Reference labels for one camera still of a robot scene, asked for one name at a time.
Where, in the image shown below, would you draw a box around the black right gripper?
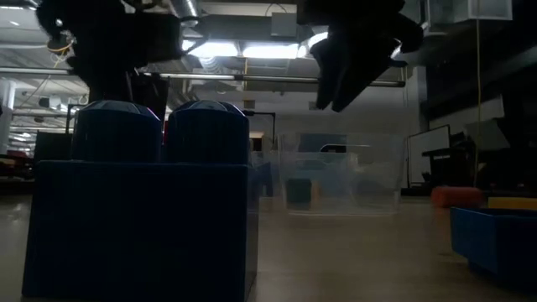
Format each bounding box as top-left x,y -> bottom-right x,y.
296,0 -> 425,114

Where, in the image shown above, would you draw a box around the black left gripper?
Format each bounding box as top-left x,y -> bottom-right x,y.
69,10 -> 185,103

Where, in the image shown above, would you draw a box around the small green block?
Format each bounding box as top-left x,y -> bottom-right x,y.
285,177 -> 313,211

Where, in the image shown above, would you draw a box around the medium blue block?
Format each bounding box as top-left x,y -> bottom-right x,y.
257,161 -> 274,198

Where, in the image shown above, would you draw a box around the blue two-stud block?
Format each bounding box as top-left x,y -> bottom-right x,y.
21,99 -> 260,301

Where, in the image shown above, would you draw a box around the orange cylinder block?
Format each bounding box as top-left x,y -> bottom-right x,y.
430,185 -> 484,210

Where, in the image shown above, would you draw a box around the small blue block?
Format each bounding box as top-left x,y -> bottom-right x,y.
450,206 -> 537,293

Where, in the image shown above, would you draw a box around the black partition panel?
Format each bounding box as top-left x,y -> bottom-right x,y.
133,74 -> 169,122

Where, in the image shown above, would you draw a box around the horizontal metal pipe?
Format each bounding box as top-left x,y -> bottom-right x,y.
0,66 -> 407,88

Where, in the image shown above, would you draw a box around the ceiling light panel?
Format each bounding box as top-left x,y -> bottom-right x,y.
242,41 -> 301,60
180,40 -> 240,60

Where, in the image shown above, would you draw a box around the grey ceiling box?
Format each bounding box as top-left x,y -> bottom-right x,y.
269,12 -> 300,39

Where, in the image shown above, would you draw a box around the black low cabinet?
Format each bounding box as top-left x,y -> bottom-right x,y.
33,130 -> 76,163

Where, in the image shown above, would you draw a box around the wide clear plastic bin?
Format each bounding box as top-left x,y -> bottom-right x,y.
256,150 -> 361,199

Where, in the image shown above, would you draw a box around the small clear plastic bin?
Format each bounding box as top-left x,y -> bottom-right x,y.
277,132 -> 407,217

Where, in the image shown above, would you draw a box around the white column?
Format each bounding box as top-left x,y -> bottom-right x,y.
0,79 -> 17,155

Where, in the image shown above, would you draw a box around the whiteboard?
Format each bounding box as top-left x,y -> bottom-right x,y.
407,124 -> 453,186

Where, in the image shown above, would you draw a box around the dark desk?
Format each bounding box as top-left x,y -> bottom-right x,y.
421,132 -> 477,189

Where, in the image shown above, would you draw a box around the grey slanted box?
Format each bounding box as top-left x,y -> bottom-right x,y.
463,117 -> 512,152

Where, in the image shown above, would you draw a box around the ceiling cable reel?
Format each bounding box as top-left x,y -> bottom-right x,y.
45,32 -> 76,56

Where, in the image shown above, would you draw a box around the black gantry frame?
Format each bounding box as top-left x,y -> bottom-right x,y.
242,110 -> 277,142

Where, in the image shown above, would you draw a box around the silver ventilation duct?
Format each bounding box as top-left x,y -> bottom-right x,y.
169,0 -> 201,28

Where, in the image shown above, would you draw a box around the white ceiling duct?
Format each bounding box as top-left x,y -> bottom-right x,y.
427,0 -> 514,24

